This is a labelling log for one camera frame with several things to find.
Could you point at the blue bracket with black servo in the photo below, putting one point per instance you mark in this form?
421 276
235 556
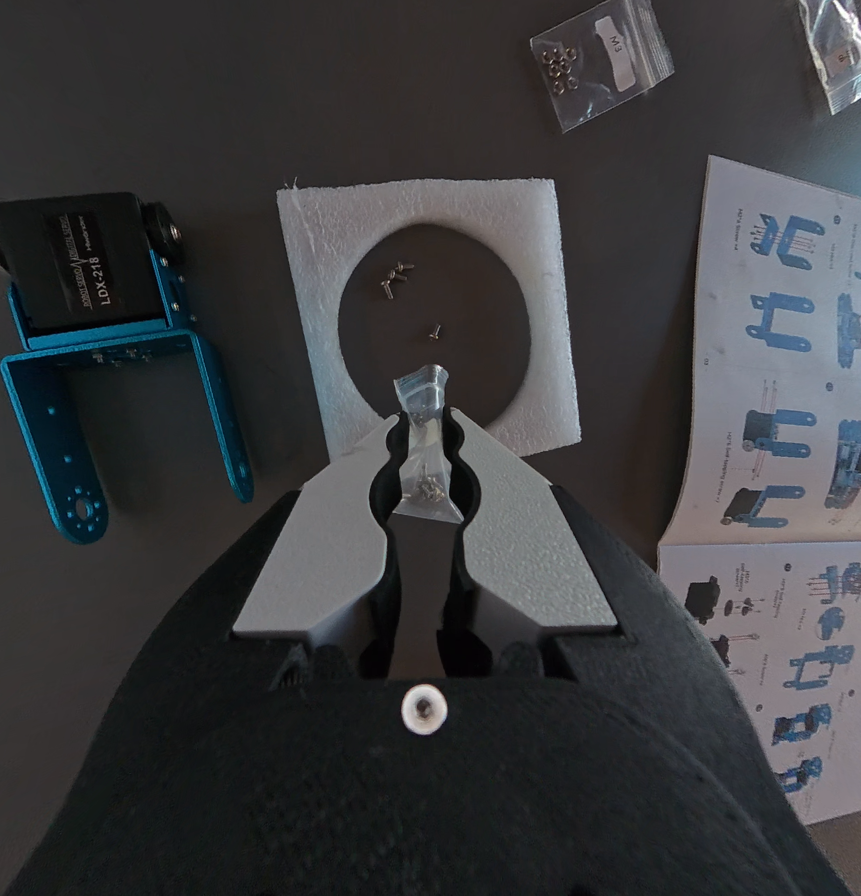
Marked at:
88 259

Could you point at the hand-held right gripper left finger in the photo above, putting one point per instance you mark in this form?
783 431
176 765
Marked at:
318 560

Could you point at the dark grey desk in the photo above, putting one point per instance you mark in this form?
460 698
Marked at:
157 105

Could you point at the small clear zip bag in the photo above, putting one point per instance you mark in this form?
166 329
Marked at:
836 56

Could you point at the illustrated instruction booklet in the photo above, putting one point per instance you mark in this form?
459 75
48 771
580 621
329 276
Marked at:
773 420

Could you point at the clear bag of tiny screws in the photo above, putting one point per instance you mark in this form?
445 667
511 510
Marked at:
423 448

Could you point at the white foam frame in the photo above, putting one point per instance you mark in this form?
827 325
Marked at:
311 280

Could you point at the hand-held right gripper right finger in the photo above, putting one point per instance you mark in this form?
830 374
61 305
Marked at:
535 553

